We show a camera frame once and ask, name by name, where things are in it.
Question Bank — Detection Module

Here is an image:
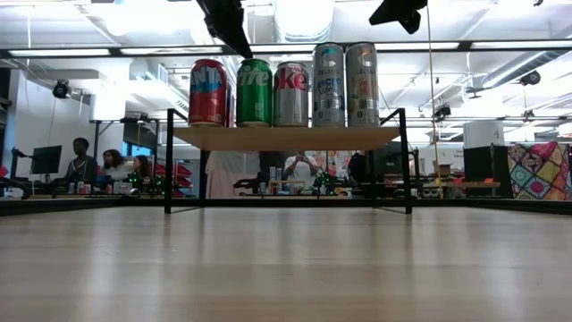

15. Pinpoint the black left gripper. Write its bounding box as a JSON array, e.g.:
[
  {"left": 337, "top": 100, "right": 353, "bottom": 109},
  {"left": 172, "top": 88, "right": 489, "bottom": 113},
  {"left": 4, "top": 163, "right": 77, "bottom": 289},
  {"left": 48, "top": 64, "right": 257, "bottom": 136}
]
[{"left": 196, "top": 0, "right": 254, "bottom": 60}]

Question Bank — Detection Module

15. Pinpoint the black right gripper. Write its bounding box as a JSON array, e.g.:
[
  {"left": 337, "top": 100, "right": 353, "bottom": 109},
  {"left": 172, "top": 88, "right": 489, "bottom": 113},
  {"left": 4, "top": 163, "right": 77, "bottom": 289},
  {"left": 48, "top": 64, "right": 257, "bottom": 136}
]
[{"left": 368, "top": 0, "right": 428, "bottom": 26}]

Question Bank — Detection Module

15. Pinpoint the green Sprite can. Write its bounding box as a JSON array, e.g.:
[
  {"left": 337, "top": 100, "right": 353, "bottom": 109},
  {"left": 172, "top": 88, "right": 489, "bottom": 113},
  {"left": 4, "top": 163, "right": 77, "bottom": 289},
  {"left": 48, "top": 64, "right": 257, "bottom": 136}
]
[{"left": 235, "top": 58, "right": 273, "bottom": 128}]

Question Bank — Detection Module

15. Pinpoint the silver Diet Coke can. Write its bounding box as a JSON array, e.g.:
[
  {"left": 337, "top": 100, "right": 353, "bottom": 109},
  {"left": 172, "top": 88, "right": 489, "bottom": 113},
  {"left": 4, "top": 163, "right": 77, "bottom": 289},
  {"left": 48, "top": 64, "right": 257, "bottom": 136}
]
[{"left": 273, "top": 61, "right": 310, "bottom": 128}]

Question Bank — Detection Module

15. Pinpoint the slim Celsius Arctic Vibe can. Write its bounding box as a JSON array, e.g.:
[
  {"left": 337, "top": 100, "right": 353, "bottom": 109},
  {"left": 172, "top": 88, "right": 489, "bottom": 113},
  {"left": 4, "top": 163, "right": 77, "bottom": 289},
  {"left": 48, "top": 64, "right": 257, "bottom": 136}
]
[
  {"left": 312, "top": 42, "right": 346, "bottom": 129},
  {"left": 345, "top": 41, "right": 381, "bottom": 128}
]

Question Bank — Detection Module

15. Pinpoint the pale pink fabric panel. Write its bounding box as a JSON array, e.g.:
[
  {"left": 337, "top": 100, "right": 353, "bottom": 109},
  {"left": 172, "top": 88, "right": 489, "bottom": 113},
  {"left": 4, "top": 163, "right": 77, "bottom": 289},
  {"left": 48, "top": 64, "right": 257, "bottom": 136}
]
[{"left": 205, "top": 150, "right": 261, "bottom": 199}]

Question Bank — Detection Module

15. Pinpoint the person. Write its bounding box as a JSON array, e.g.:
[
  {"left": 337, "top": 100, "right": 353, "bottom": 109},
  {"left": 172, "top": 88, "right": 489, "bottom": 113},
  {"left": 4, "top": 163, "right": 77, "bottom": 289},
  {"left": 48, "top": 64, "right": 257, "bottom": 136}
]
[
  {"left": 283, "top": 150, "right": 321, "bottom": 193},
  {"left": 101, "top": 149, "right": 135, "bottom": 184},
  {"left": 132, "top": 155, "right": 153, "bottom": 189},
  {"left": 64, "top": 137, "right": 99, "bottom": 189}
]

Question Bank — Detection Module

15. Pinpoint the red storage bin rack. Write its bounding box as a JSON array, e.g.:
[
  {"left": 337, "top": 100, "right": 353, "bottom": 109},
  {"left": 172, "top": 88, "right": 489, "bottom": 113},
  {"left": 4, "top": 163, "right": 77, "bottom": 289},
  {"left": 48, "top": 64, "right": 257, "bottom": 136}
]
[{"left": 154, "top": 161, "right": 194, "bottom": 198}]

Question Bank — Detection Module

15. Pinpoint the colourful floral panel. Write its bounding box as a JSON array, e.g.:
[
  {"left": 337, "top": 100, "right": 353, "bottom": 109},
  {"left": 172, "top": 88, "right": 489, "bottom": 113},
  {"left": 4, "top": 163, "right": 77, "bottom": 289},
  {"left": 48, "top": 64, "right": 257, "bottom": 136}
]
[
  {"left": 507, "top": 141, "right": 572, "bottom": 201},
  {"left": 312, "top": 150, "right": 358, "bottom": 180}
]

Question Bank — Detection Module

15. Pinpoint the tall black table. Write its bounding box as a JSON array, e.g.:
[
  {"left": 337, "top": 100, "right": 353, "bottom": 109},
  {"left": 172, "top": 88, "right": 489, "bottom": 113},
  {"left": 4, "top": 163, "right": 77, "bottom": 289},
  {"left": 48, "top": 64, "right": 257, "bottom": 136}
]
[{"left": 88, "top": 116, "right": 160, "bottom": 189}]

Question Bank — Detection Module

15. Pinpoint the black overhead light bar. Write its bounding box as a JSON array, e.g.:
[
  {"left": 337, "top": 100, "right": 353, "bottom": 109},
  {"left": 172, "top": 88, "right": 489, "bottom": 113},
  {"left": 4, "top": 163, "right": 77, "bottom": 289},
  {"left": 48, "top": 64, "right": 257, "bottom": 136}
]
[{"left": 0, "top": 39, "right": 572, "bottom": 59}]

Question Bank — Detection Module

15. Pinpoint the black partition panel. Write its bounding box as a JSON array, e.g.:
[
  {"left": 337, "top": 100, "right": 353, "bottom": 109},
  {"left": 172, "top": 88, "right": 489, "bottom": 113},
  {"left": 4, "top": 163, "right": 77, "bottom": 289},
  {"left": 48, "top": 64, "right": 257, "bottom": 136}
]
[{"left": 463, "top": 145, "right": 514, "bottom": 199}]

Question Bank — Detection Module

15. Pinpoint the black computer monitor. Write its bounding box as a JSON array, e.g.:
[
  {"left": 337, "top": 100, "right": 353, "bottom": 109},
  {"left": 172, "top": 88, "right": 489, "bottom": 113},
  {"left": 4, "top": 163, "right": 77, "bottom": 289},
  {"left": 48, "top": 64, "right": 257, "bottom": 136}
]
[{"left": 29, "top": 145, "right": 63, "bottom": 176}]

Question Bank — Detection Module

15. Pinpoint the grey ceiling duct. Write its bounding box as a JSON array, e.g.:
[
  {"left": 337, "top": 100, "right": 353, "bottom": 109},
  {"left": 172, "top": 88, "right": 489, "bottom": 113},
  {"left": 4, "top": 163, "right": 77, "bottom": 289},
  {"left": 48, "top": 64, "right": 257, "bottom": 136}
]
[{"left": 480, "top": 49, "right": 553, "bottom": 89}]

